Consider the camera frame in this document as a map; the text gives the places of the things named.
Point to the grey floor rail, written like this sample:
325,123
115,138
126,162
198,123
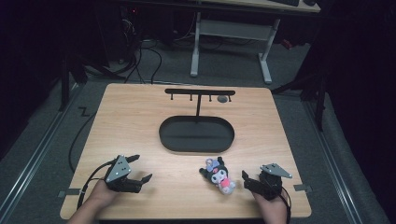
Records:
29,169
334,168

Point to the white-legged background desk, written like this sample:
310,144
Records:
232,29

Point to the person's right hand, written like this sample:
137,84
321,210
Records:
270,206

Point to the black hook rack with tray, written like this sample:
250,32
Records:
196,133

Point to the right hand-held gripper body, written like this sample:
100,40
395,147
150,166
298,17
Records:
270,182

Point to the grey round table grommet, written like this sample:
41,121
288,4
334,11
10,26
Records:
222,99

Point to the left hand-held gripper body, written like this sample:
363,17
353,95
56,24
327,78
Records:
117,172

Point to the person's left hand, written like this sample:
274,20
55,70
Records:
101,194

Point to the grey tape strip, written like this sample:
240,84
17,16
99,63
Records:
302,187
69,192

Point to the red object under desk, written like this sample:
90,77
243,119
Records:
286,43

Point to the black metal stand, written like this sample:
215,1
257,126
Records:
320,102
64,84

